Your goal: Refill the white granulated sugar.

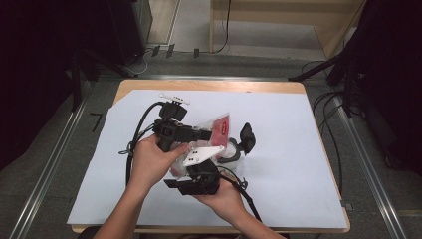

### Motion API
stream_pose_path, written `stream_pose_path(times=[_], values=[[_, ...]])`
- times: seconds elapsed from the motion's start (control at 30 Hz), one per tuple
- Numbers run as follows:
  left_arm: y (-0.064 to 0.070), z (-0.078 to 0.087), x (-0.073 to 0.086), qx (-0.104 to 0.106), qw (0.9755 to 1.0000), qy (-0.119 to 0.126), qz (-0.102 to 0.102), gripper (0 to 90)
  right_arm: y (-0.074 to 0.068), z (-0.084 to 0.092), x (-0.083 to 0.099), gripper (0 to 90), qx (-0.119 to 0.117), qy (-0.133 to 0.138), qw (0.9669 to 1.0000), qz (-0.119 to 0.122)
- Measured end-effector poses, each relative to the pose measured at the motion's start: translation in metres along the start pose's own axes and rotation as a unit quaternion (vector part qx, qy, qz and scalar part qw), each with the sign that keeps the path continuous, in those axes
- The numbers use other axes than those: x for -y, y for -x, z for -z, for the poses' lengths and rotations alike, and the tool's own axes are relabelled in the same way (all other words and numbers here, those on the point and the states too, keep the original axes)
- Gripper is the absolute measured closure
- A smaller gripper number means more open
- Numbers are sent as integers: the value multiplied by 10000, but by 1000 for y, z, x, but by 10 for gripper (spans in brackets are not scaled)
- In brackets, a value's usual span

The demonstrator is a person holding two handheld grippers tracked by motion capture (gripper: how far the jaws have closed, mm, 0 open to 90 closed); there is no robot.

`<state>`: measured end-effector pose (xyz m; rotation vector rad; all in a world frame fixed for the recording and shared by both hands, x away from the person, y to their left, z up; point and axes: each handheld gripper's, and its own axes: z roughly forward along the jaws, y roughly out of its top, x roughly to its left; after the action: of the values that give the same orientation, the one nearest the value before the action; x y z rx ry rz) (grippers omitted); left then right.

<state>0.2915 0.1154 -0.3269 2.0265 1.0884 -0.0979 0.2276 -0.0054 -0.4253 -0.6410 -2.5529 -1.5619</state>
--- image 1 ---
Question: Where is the dark curtain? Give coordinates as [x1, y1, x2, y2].
[0, 0, 79, 170]
[344, 0, 422, 175]

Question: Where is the black floor cable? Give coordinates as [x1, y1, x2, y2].
[300, 59, 329, 76]
[312, 91, 346, 197]

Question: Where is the red white spout pouch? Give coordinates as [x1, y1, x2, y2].
[168, 113, 232, 178]

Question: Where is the right hand-held gripper black cable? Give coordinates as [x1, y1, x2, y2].
[217, 167, 263, 223]

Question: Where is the clear jar with black lid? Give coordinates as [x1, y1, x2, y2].
[217, 122, 257, 171]

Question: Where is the left hand-held gripper black cable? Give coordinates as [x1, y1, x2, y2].
[118, 101, 167, 187]

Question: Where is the wooden table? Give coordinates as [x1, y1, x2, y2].
[71, 79, 351, 234]

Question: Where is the black cabinet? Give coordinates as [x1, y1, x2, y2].
[76, 0, 153, 68]

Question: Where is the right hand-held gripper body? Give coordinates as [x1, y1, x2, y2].
[178, 144, 226, 196]

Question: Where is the grey floor cable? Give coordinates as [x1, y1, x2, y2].
[132, 49, 151, 76]

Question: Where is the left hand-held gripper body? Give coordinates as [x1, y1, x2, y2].
[152, 93, 194, 153]

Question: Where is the black metal stand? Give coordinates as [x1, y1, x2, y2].
[68, 46, 138, 113]
[288, 33, 369, 118]

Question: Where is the light wooden furniture frame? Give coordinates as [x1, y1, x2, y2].
[208, 0, 366, 59]

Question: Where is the hand-held gripper black cable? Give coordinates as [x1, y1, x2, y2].
[118, 101, 167, 187]
[217, 167, 263, 223]

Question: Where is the metal floor rail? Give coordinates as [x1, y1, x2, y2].
[331, 96, 407, 239]
[8, 99, 88, 239]
[132, 74, 290, 83]

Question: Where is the person's right hand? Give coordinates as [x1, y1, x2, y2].
[193, 173, 247, 224]

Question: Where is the person's left hand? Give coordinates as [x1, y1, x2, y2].
[127, 133, 190, 197]

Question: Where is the black hanging cable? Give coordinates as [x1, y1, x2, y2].
[213, 0, 233, 54]

